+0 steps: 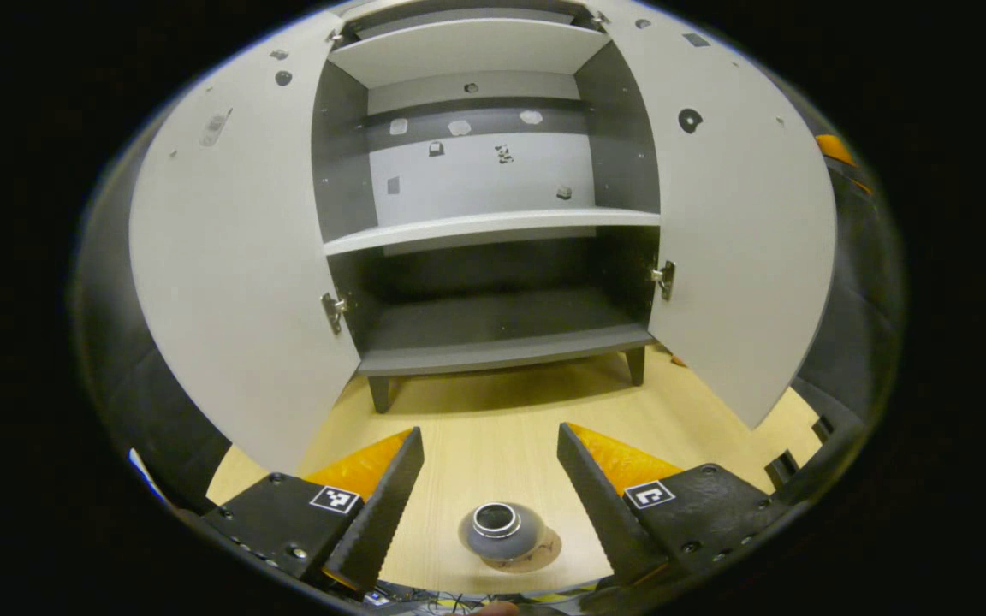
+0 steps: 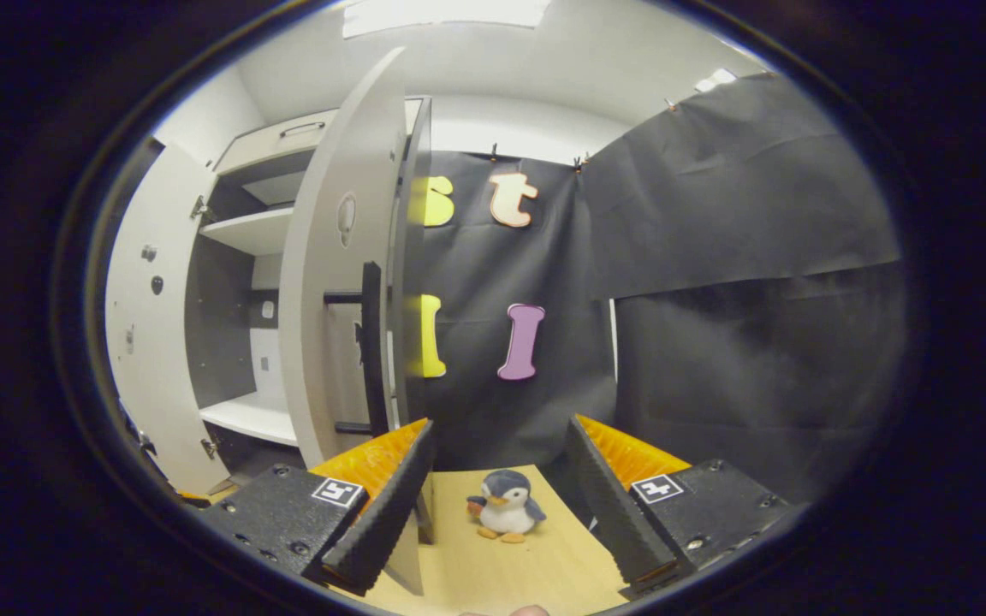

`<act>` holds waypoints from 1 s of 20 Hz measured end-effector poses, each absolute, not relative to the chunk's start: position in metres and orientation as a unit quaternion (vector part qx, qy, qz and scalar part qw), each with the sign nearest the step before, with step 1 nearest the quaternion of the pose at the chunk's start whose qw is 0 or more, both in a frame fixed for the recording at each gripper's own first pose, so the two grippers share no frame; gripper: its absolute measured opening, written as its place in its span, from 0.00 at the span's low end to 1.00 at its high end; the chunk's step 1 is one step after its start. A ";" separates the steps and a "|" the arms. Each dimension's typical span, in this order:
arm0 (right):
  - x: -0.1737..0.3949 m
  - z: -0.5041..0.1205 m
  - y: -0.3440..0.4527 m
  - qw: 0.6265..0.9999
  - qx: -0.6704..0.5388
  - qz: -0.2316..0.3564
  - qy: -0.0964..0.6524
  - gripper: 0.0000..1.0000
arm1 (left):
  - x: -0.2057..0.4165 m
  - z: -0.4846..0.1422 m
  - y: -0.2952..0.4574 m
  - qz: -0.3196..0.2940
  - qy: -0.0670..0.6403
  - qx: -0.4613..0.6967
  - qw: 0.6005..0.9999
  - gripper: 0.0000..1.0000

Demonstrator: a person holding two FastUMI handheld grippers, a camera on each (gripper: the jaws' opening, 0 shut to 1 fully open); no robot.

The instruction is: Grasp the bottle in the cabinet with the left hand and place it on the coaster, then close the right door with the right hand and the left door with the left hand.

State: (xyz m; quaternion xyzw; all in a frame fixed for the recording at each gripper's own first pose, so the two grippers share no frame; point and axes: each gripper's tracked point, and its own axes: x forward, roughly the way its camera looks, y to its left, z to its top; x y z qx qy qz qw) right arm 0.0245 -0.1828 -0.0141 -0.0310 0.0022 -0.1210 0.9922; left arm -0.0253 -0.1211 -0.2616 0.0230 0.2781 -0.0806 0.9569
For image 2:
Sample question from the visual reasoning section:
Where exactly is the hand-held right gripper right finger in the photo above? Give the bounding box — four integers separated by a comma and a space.
563, 416, 793, 595

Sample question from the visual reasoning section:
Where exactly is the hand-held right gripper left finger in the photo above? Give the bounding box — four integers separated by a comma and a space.
202, 418, 438, 598

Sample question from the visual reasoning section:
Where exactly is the white cabinet door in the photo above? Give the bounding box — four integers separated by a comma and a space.
277, 47, 436, 597
105, 141, 234, 496

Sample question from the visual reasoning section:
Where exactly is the white cabinet with grey interior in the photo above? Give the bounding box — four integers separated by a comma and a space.
185, 98, 425, 477

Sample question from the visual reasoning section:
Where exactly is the penguin plush toy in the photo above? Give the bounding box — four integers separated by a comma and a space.
466, 469, 548, 544

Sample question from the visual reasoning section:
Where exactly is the black backdrop cloth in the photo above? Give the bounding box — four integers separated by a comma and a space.
407, 73, 906, 507

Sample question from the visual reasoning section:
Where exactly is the large ceiling light panel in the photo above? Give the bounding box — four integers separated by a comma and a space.
343, 0, 552, 39

